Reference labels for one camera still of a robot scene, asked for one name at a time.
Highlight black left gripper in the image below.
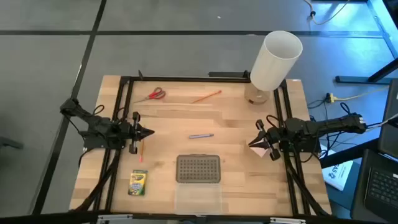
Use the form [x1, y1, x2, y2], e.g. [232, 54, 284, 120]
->
[120, 111, 155, 155]

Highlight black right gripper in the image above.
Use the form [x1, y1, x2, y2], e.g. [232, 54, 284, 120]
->
[248, 119, 283, 162]

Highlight pink sticky note pad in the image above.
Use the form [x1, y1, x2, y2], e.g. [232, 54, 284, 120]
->
[250, 146, 271, 159]

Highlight red handled scissors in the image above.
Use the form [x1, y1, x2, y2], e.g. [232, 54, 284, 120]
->
[134, 86, 167, 104]

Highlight yellow green crayon box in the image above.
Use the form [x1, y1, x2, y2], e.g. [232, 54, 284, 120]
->
[127, 169, 149, 197]

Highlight clear pencil case grey lid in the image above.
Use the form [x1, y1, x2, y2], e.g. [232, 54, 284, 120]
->
[174, 153, 223, 215]

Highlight long orange pencil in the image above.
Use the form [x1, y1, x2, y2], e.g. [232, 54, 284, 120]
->
[190, 90, 223, 104]

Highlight white shade lamp wooden base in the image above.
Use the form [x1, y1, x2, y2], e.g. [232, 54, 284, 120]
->
[244, 30, 304, 106]

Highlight white printed booklet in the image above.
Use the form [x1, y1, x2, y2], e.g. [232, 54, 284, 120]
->
[321, 148, 354, 192]

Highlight black desk foot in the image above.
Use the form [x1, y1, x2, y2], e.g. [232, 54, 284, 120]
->
[335, 57, 398, 85]

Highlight black laptop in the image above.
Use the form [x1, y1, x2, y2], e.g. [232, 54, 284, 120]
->
[350, 148, 398, 223]

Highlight black monitor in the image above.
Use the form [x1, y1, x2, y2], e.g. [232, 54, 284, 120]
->
[377, 78, 398, 159]

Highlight grey chair foot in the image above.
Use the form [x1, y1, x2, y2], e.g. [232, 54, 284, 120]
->
[0, 136, 24, 151]

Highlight black aluminium table frame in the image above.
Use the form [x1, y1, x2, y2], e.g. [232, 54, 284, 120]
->
[70, 69, 332, 219]

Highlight black floor cables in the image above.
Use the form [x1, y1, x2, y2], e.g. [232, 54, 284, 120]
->
[307, 98, 382, 160]

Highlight silver mounting bracket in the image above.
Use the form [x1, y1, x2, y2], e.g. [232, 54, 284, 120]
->
[97, 213, 134, 224]
[269, 217, 307, 224]

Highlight yellow power plug cable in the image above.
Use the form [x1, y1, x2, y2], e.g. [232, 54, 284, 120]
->
[325, 85, 390, 104]

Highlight white floor cable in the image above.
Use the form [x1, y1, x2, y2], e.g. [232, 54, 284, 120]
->
[303, 0, 351, 26]

